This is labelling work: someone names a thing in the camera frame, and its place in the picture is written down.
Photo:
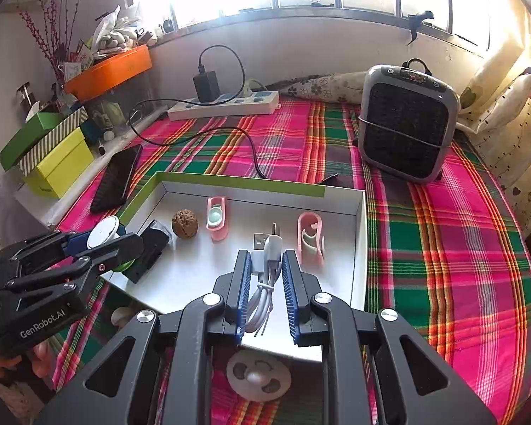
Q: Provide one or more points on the pink green plaid cloth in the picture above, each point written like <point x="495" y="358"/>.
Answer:
<point x="447" y="265"/>

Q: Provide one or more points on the clear plastic storage bin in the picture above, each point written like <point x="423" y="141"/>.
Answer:
<point x="115" y="110"/>

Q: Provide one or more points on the red flower branches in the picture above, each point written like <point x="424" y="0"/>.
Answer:
<point x="48" y="31"/>

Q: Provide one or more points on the black smartphone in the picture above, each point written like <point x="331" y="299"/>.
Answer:
<point x="115" y="179"/>

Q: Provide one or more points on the small metal cylinder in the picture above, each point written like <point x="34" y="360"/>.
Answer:
<point x="25" y="95"/>

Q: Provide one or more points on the black charger plug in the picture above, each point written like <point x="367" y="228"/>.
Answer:
<point x="205" y="86"/>

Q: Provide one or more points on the striped cardboard box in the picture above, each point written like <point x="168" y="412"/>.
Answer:
<point x="53" y="141"/>

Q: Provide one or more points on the cream heart-print curtain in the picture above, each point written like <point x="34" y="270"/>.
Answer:
<point x="509" y="133"/>

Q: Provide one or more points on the white disc green base stand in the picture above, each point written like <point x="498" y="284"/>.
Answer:
<point x="104" y="232"/>

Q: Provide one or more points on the green box lid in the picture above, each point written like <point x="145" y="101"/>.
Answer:
<point x="31" y="135"/>

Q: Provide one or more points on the small dark jar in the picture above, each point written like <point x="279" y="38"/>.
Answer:
<point x="168" y="25"/>

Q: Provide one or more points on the person's left hand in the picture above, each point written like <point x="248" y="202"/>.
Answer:
<point x="42" y="358"/>

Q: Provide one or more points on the pink clip with mint piece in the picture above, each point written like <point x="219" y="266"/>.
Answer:
<point x="216" y="219"/>

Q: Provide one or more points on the grey black space heater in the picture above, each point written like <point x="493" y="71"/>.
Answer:
<point x="407" y="128"/>

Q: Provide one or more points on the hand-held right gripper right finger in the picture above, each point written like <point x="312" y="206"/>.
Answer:
<point x="291" y="296"/>

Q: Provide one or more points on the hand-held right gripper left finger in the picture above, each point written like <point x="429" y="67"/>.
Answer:
<point x="244" y="296"/>

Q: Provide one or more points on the floral pillow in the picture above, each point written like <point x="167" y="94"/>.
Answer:
<point x="323" y="86"/>

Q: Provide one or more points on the brown walnut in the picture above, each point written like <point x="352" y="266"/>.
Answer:
<point x="185" y="224"/>

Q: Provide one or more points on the white panda-face gadget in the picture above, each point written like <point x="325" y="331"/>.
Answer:
<point x="259" y="378"/>

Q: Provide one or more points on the green white cardboard box tray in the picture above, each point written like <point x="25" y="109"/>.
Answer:
<point x="194" y="274"/>

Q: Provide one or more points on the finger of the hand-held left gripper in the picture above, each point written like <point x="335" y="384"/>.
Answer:
<point x="119" y="250"/>
<point x="77" y="244"/>

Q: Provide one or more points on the orange box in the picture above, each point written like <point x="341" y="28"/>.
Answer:
<point x="110" y="71"/>

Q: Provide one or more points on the black rectangular device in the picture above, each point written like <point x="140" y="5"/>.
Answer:
<point x="155" y="243"/>

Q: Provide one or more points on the white power strip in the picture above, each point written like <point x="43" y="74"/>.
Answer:
<point x="223" y="105"/>

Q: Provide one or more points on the yellow-green cardboard box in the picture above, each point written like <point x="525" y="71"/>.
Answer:
<point x="64" y="164"/>

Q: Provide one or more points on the white gloves and bags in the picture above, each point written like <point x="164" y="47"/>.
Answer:
<point x="115" y="31"/>

